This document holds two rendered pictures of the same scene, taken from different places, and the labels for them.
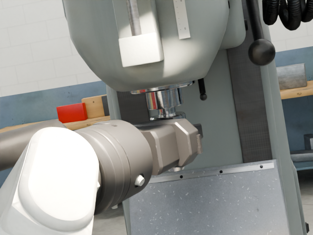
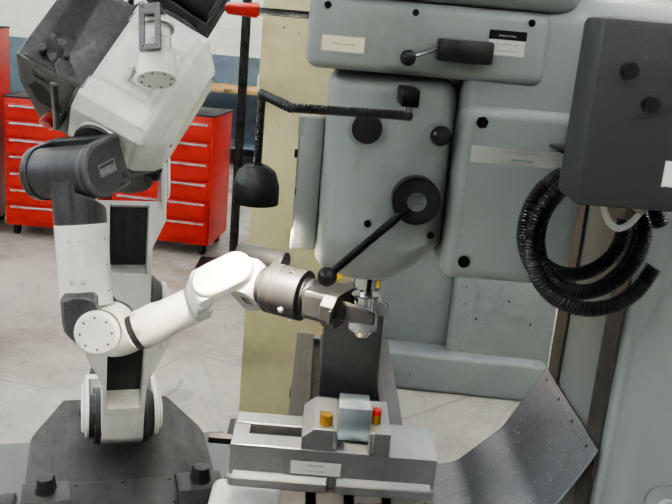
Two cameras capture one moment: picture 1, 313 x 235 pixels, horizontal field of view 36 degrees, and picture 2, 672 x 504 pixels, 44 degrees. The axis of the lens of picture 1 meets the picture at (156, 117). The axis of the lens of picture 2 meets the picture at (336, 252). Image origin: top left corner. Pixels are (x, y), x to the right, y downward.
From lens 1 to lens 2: 1.37 m
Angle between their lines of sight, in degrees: 78
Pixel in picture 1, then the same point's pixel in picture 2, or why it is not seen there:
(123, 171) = (265, 296)
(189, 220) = (530, 441)
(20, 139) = (252, 252)
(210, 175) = (566, 416)
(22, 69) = not seen: outside the picture
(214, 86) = (598, 324)
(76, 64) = not seen: outside the picture
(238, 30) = (443, 262)
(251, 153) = (590, 424)
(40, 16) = not seen: outside the picture
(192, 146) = (320, 314)
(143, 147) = (288, 293)
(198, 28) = (319, 240)
